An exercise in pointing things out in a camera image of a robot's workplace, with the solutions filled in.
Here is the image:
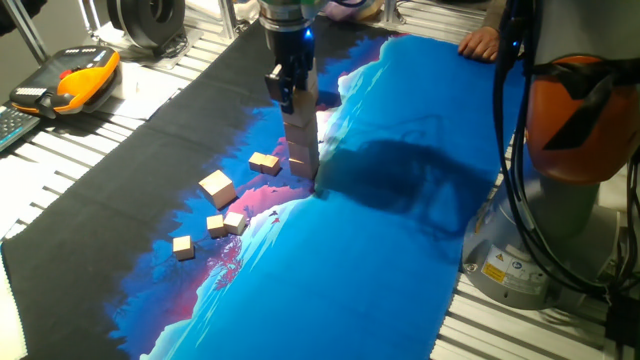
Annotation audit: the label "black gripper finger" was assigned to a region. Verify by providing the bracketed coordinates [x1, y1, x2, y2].
[299, 57, 317, 94]
[264, 64, 295, 115]

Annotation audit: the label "aluminium frame post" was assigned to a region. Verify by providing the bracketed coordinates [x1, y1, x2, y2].
[2, 0, 52, 64]
[217, 0, 240, 40]

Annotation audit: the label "grey metal base plate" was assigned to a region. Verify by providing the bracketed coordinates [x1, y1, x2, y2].
[82, 24, 205, 71]

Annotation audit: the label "purple plastic bag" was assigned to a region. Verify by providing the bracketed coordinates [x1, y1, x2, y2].
[324, 0, 374, 22]

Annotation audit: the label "orange black teach pendant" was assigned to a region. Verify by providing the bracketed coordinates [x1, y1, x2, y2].
[8, 44, 123, 120]

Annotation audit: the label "white paper sheets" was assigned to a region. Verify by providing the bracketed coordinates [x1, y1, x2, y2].
[94, 62, 184, 121]

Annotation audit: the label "bare human hand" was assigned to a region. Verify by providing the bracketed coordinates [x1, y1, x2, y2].
[457, 25, 501, 63]

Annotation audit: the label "black round spool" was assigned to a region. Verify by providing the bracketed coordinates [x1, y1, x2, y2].
[106, 0, 188, 51]

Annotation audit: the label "beige sleeved forearm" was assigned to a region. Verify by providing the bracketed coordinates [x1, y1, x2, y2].
[482, 0, 509, 31]

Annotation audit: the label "blue landscape printed cloth mat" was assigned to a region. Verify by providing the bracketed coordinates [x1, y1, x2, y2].
[0, 13, 526, 360]

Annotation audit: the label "black cloth strap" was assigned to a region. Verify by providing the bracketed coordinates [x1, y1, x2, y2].
[529, 57, 640, 151]

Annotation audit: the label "dark computer keyboard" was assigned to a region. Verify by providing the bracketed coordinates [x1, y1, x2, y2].
[0, 103, 42, 153]

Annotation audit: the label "metal post with foot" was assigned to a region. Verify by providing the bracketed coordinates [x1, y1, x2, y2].
[380, 0, 407, 27]

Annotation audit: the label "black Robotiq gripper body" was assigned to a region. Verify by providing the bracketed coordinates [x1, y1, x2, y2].
[264, 24, 317, 71]

